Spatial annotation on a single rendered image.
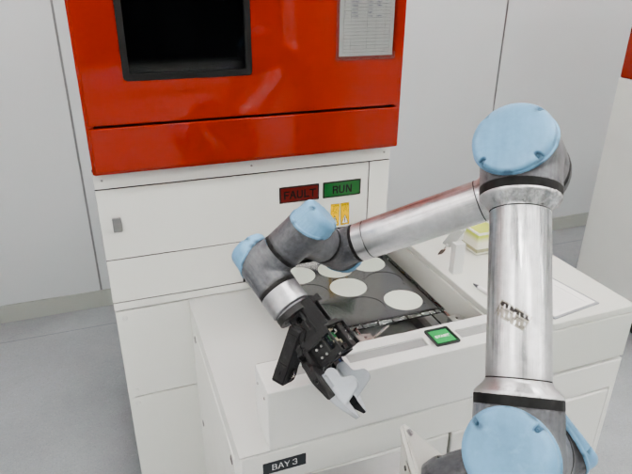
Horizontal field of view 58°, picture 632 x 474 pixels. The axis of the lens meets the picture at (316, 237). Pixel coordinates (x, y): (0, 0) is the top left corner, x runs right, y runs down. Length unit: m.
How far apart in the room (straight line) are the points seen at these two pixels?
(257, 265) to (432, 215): 0.32
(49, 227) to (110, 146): 1.76
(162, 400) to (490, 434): 1.26
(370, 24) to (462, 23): 2.02
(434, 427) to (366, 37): 0.95
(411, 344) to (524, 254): 0.49
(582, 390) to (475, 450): 0.83
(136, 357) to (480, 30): 2.67
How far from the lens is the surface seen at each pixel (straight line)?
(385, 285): 1.56
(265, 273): 1.01
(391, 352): 1.21
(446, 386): 1.29
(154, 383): 1.82
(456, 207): 1.01
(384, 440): 1.30
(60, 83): 2.96
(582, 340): 1.47
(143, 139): 1.44
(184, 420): 1.92
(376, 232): 1.05
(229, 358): 1.42
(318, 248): 1.02
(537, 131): 0.84
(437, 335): 1.26
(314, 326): 0.99
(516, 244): 0.82
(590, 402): 1.63
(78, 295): 3.32
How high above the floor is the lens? 1.66
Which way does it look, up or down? 25 degrees down
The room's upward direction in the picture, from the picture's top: straight up
